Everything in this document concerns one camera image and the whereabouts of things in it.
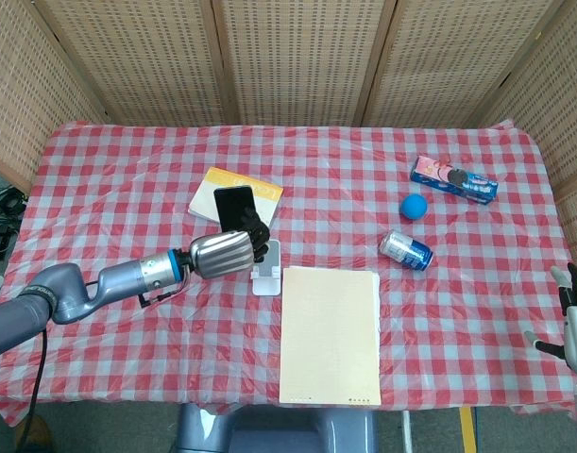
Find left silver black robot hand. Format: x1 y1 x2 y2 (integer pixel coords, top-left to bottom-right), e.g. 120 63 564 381
187 206 271 280

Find black smartphone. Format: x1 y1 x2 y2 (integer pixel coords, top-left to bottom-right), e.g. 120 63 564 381
212 185 261 235

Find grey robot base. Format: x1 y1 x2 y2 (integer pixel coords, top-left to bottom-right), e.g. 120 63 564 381
174 401 379 453

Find white phone stand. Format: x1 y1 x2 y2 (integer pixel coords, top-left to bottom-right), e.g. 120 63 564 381
249 239 283 297

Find red white checkered tablecloth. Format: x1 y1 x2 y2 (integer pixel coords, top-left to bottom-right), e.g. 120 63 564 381
0 120 577 423

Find yellow white book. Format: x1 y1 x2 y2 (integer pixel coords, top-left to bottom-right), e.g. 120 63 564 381
188 166 285 228

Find beige paper notepad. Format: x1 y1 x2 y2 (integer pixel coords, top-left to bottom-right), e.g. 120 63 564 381
279 265 382 407

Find blue soda can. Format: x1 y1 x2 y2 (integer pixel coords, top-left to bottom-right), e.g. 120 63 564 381
381 229 434 272

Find blue cookie box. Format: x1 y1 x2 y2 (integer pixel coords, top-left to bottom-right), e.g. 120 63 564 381
409 155 500 206

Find blue ball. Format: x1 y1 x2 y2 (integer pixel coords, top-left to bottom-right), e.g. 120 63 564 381
400 193 430 223

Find woven bamboo screen panel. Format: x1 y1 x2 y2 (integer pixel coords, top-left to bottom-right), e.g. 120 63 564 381
211 0 401 127
30 0 243 127
473 0 577 284
361 0 564 128
0 0 106 193

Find brown shoe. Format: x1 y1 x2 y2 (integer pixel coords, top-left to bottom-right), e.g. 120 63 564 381
13 416 54 453

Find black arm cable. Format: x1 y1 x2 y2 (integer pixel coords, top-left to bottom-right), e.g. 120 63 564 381
13 327 50 453

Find black floor cables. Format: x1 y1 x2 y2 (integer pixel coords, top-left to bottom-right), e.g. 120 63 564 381
0 184 28 261

